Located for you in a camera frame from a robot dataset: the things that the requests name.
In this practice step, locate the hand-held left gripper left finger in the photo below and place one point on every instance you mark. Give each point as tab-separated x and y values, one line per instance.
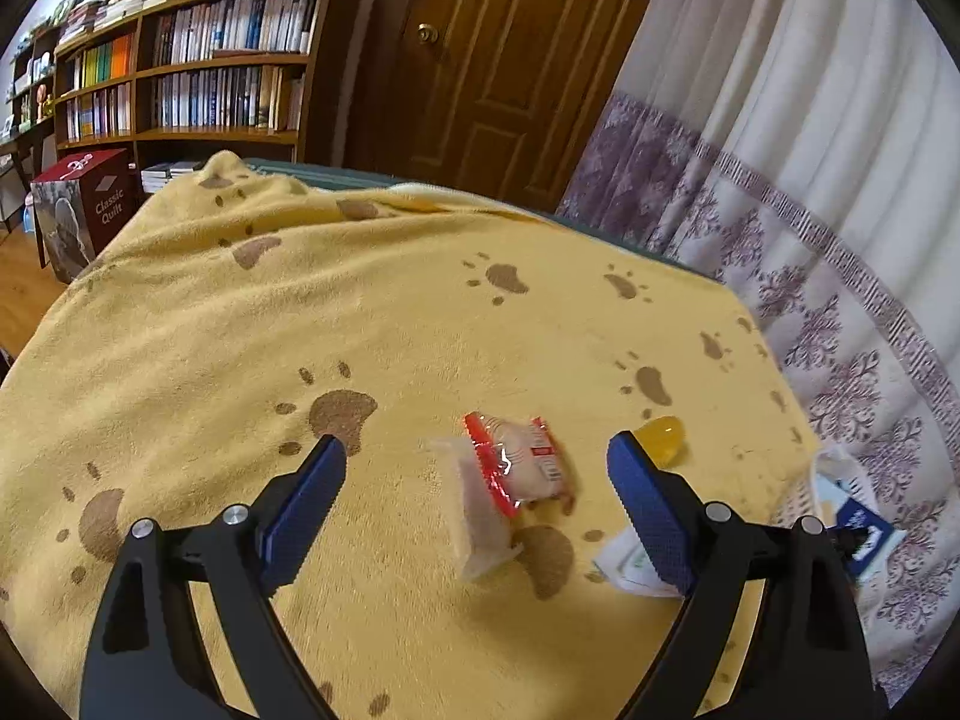
304	517

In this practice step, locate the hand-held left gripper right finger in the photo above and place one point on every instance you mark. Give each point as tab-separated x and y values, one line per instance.
652	517

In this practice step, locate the white green-print snack bag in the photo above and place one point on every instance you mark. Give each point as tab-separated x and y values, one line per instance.
622	566

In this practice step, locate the yellow jelly cup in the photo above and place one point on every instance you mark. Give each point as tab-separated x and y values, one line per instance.
666	439

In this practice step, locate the red clear snack packet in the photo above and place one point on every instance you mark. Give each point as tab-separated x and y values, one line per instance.
517	465

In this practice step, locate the clear plastic snack packet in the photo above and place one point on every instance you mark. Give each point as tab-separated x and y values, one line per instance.
476	525

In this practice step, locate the light blue snack packet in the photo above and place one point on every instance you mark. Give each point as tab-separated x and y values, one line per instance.
862	521

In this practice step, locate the yellow paw-print blanket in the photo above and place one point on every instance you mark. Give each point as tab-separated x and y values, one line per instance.
375	315

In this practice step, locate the small pile of books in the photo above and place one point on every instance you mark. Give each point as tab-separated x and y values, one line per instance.
169	174

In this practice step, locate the red quilt box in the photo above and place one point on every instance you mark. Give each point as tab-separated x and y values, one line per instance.
105	202

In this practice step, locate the white purple patterned curtain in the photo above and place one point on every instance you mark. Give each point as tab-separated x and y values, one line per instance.
787	165

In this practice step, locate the clear water bottle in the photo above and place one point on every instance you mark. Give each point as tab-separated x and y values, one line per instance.
29	214

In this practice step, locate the wooden bookshelf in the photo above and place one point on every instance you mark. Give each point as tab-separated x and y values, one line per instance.
337	67

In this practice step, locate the wooden door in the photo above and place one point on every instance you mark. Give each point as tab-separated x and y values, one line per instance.
510	52

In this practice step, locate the brass door knob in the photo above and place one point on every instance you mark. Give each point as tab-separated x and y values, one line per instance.
427	34

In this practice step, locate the rows of shelved books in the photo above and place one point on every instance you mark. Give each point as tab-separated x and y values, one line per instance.
217	22

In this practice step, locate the small open display shelf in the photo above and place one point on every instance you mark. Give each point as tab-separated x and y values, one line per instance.
34	82

